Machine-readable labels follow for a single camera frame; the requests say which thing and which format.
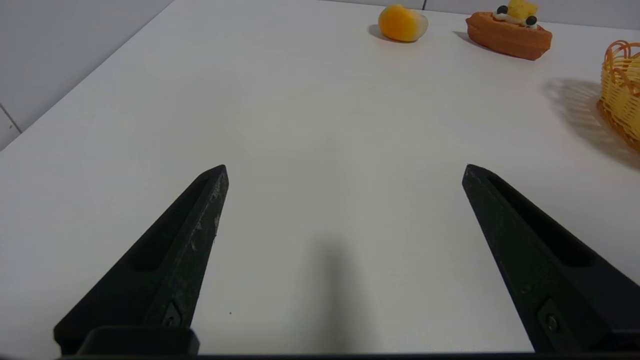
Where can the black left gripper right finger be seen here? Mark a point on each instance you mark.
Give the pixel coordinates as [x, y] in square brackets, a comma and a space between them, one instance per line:
[540, 260]

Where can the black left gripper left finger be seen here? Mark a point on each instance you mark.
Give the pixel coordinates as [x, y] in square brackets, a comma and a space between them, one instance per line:
[165, 260]

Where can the orange woven plastic basket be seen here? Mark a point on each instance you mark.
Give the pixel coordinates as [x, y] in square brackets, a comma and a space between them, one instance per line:
[625, 95]

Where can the brown toy cake slice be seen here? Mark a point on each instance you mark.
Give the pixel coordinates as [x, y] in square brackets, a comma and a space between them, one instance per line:
[510, 36]

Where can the orange and white bun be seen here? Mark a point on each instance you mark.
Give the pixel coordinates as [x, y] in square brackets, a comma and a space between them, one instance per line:
[400, 24]

